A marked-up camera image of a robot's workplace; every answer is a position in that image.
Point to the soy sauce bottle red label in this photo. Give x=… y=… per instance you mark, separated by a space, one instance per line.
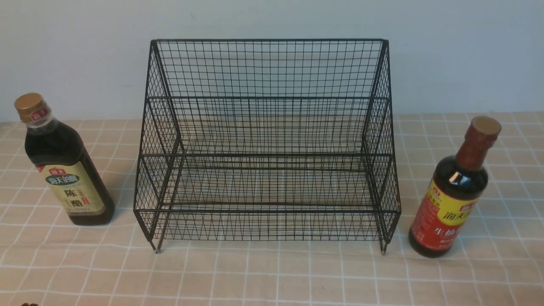
x=457 y=184

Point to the vinegar bottle with gold cap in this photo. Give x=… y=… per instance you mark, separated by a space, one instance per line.
x=58 y=153

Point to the checkered beige tablecloth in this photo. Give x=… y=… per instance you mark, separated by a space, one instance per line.
x=496 y=261

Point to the black wire mesh rack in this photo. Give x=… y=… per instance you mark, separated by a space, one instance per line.
x=267 y=140

